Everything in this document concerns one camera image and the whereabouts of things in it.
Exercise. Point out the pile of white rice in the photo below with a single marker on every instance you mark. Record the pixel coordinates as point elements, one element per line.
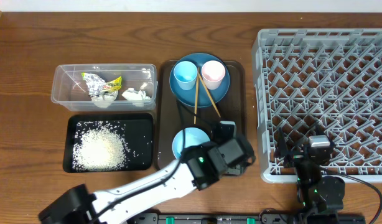
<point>100,146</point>

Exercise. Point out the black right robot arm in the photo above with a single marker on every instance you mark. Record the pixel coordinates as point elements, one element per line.
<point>320,195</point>

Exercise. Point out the white tissue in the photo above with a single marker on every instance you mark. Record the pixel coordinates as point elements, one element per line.
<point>137,98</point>

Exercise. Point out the pink cup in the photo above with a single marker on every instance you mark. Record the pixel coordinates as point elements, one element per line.
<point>213,72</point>

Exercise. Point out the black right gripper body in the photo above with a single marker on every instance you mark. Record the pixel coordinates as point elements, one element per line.
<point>295,157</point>

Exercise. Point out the dark blue plate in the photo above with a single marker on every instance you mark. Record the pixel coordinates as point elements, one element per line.
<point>187,97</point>

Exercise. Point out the snack wrapper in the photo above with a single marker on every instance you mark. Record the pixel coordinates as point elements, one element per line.
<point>99,89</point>

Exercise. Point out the light blue cup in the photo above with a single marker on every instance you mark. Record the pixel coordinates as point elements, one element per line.
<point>185,73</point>

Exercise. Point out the black tray bin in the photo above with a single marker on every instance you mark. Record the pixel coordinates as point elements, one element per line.
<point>138,133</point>

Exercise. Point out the wooden chopstick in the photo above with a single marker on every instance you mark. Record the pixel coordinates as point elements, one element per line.
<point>196,97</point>
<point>208,94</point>

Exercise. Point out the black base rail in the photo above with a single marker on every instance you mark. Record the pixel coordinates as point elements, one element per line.
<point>266,217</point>

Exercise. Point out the brown serving tray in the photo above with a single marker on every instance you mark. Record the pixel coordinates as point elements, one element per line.
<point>232,108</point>

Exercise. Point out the left wooden chopstick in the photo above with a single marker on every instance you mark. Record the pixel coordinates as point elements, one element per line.
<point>196,97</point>

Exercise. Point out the grey dishwasher rack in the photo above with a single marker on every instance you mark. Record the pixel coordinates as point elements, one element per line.
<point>330,78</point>

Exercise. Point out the right wooden chopstick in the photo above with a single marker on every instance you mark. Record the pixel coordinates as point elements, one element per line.
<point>208,94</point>

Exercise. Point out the clear plastic bin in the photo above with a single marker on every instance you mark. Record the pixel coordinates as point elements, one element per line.
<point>70,91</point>

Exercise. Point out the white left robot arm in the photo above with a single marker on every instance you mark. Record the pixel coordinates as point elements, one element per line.
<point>198,167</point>

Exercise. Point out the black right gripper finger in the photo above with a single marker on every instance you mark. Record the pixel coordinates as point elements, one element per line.
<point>281,148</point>
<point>319,131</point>

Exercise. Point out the light blue bowl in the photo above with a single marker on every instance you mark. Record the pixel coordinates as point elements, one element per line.
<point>188,137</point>

